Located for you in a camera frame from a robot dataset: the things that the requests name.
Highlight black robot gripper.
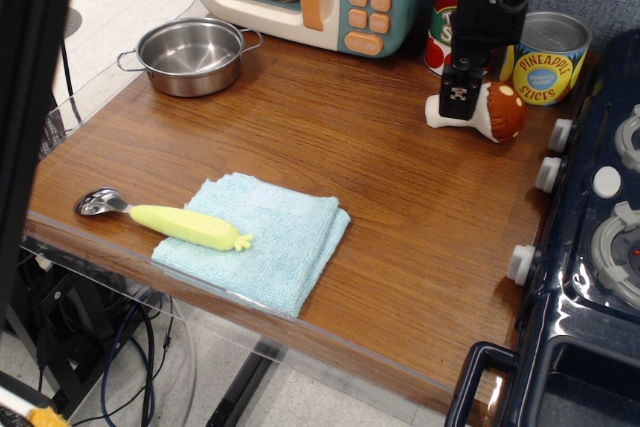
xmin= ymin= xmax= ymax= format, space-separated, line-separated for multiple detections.
xmin=439 ymin=0 xmax=530 ymax=120

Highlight plush brown white mushroom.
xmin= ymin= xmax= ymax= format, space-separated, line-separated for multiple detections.
xmin=425 ymin=82 xmax=526 ymax=144

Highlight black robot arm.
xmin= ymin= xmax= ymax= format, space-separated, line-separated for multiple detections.
xmin=1 ymin=0 xmax=553 ymax=350

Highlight light blue folded rag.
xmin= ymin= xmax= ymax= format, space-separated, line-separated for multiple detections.
xmin=152 ymin=173 xmax=351 ymax=317

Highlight tomato sauce can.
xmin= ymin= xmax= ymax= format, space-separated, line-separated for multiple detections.
xmin=424 ymin=0 xmax=458 ymax=76

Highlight pineapple slices can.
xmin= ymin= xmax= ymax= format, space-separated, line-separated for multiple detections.
xmin=499 ymin=11 xmax=592 ymax=106

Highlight white stove knob rear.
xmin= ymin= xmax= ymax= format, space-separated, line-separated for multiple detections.
xmin=548 ymin=118 xmax=573 ymax=153

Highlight white stove knob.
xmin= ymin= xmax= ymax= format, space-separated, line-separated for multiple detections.
xmin=535 ymin=157 xmax=561 ymax=193
xmin=507 ymin=245 xmax=535 ymax=286
xmin=548 ymin=118 xmax=573 ymax=153

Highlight white stove knob middle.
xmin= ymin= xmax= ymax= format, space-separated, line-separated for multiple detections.
xmin=535 ymin=157 xmax=561 ymax=193

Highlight white stove knob front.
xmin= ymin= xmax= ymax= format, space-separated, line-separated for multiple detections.
xmin=507 ymin=245 xmax=535 ymax=286

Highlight small steel pot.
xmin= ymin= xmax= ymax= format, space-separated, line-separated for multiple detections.
xmin=130 ymin=18 xmax=263 ymax=98

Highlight dark blue toy stove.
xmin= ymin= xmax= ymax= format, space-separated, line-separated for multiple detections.
xmin=446 ymin=30 xmax=639 ymax=426

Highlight clear acrylic table guard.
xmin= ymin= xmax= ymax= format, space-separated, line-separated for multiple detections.
xmin=26 ymin=37 xmax=501 ymax=408

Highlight round floor vent grate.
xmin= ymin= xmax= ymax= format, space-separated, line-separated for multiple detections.
xmin=64 ymin=8 xmax=82 ymax=38

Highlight yellow corn handled spoon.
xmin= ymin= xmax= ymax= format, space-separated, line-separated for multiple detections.
xmin=75 ymin=187 xmax=253 ymax=251

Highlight floor cables under table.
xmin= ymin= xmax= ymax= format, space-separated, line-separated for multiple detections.
xmin=69 ymin=291 xmax=176 ymax=427

